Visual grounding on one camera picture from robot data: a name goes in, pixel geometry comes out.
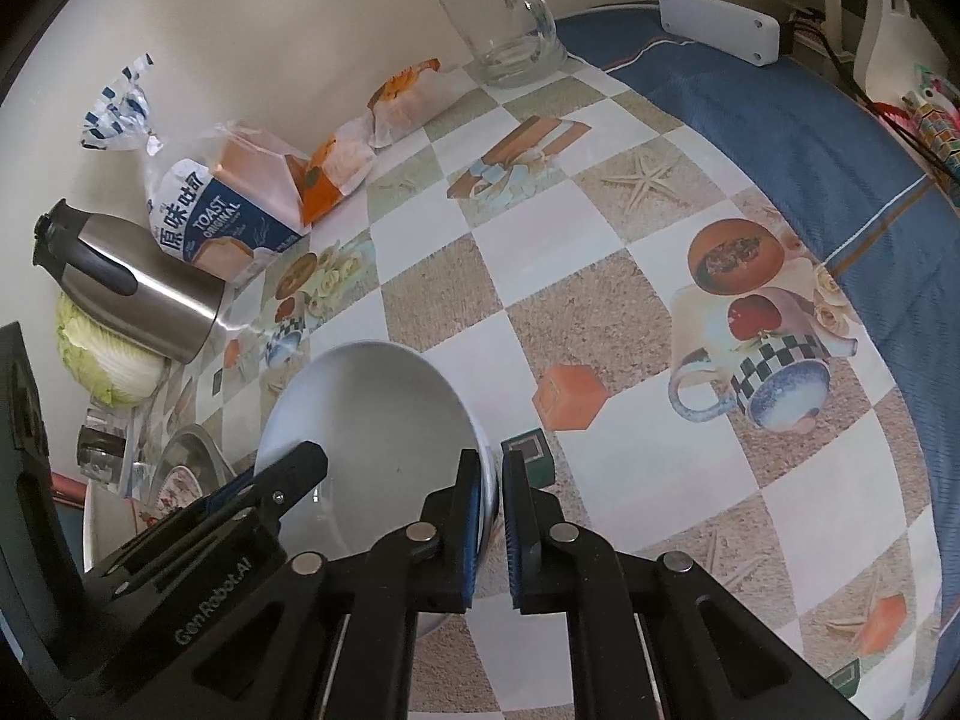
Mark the napa cabbage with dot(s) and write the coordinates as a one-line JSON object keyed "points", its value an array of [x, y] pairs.
{"points": [[105, 367]]}

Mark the white square bowl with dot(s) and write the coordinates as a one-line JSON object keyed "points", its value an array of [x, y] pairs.
{"points": [[105, 525]]}

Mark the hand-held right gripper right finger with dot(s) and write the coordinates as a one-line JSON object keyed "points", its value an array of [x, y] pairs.
{"points": [[514, 517]]}

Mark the white plastic device box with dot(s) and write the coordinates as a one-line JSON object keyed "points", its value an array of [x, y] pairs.
{"points": [[720, 22]]}

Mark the white plastic chair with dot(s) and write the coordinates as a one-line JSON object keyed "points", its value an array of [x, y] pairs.
{"points": [[877, 30]]}

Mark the large stainless steel basin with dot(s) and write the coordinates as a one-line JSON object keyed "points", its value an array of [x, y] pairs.
{"points": [[191, 442]]}

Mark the small floral print bowl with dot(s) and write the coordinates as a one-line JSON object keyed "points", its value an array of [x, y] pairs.
{"points": [[375, 420]]}

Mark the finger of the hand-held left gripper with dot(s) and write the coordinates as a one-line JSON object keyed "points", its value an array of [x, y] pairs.
{"points": [[229, 491], [300, 465]]}

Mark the orange and white snack packet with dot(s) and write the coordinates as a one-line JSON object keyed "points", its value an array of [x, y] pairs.
{"points": [[337, 172], [409, 101]]}

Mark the round plate pink floral rim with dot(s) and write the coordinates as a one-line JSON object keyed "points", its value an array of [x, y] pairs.
{"points": [[180, 487]]}

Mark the clear glass mug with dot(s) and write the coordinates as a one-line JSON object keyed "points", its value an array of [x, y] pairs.
{"points": [[487, 22]]}

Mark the stainless steel thermos jug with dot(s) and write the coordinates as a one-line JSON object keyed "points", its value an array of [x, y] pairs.
{"points": [[165, 292]]}

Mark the strawberry print bowl red rim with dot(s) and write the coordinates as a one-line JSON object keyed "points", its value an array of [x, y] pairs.
{"points": [[146, 519]]}

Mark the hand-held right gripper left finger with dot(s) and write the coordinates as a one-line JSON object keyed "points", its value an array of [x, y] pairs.
{"points": [[469, 510]]}

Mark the bagged toast bread loaf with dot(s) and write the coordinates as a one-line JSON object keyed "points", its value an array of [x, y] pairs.
{"points": [[217, 232]]}

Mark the pink board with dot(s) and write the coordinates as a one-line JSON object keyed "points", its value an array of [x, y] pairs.
{"points": [[67, 491]]}

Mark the colourful packaging pile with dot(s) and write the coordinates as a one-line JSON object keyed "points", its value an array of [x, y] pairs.
{"points": [[930, 120]]}

